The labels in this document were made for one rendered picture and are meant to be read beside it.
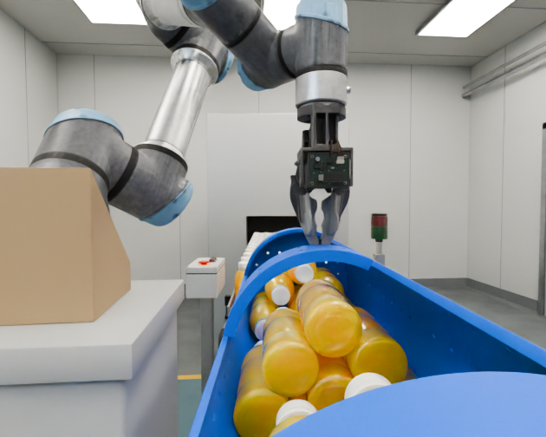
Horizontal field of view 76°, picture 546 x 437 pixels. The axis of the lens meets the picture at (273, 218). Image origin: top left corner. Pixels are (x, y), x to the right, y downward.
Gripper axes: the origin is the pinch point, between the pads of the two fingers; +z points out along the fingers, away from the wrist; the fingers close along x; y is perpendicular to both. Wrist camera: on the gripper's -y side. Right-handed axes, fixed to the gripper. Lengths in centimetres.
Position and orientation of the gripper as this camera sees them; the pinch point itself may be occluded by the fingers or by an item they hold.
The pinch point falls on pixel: (319, 244)
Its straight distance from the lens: 54.6
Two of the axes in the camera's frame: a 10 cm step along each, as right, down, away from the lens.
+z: 0.0, 10.0, 0.4
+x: 10.0, -0.1, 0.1
